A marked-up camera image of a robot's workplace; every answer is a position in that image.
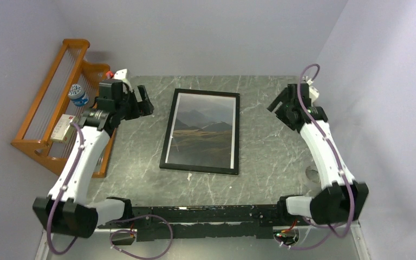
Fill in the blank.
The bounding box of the landscape photo print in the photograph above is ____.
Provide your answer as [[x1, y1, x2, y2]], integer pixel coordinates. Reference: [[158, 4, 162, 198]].
[[165, 92, 237, 170]]

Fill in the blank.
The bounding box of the wooden picture frame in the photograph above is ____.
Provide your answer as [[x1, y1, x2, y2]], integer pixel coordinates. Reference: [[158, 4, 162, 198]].
[[159, 88, 241, 176]]

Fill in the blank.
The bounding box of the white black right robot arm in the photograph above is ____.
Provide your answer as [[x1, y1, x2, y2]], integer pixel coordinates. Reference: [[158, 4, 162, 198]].
[[268, 83, 369, 225]]

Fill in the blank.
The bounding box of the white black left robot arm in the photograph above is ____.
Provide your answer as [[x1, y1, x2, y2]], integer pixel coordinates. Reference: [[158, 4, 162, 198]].
[[32, 79, 154, 238]]

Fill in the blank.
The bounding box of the blue white round tub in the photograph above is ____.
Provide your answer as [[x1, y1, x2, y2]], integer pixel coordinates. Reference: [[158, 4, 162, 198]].
[[68, 83, 89, 107]]

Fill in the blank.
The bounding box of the orange wooden rack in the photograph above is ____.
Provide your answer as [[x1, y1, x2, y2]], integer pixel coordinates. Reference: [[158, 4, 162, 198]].
[[11, 38, 110, 176]]

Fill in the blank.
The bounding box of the clear tape roll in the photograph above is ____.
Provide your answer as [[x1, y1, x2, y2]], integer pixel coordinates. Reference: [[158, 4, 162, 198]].
[[303, 164, 321, 186]]

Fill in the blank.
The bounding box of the white red small box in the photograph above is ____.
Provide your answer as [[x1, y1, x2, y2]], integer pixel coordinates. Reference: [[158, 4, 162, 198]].
[[50, 114, 79, 144]]

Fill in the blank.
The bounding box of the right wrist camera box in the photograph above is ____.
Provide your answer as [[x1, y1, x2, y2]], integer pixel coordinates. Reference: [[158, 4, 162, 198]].
[[307, 81, 320, 105]]

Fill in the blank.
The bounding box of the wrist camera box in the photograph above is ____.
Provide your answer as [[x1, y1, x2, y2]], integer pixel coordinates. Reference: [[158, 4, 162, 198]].
[[307, 81, 320, 105], [106, 69, 133, 91]]

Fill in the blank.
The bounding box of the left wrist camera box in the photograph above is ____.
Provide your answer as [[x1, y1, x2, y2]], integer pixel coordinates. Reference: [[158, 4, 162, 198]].
[[106, 69, 133, 91]]

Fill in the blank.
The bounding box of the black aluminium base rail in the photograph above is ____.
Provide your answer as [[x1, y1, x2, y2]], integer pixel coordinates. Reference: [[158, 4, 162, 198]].
[[96, 203, 360, 242]]

